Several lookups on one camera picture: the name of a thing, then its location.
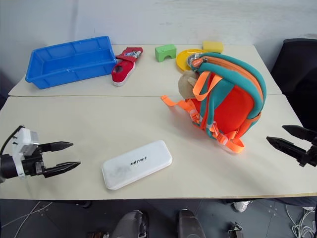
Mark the yellow sponge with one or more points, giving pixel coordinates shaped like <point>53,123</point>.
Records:
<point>213,46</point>

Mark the white sneaker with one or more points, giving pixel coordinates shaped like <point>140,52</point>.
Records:
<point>241,205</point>

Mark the beige soft plush piece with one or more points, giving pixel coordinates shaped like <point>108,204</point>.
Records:
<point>185,85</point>

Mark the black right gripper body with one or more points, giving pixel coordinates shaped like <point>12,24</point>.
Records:
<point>312,156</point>

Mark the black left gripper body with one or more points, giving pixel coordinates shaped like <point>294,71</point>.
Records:
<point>33,166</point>

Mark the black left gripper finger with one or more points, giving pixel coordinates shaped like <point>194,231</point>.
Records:
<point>62,167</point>
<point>55,146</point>

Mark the red slip-on shoe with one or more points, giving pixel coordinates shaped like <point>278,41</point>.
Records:
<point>122,72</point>

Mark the orange and teal backpack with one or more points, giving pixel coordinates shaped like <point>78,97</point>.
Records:
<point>230,106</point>

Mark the black chair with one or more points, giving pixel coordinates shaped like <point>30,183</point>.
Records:
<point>297,74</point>

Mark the blue plastic bin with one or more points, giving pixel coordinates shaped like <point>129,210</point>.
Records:
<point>71,63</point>

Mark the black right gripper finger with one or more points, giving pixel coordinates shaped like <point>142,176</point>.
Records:
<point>301,132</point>
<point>288,147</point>

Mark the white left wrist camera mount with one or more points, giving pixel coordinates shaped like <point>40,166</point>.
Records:
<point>26,142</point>

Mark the yellow plate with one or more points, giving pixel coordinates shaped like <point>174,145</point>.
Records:
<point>182,60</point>

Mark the small metal bowl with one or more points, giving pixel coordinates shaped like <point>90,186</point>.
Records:
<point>192,60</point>

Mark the green foam arch block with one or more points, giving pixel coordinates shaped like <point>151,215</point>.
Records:
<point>165,51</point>

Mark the white rectangular case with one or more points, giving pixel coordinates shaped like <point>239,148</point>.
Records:
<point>137,164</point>

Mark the dark rounded grey shape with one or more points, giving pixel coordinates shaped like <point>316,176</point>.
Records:
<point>189,224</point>
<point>130,224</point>

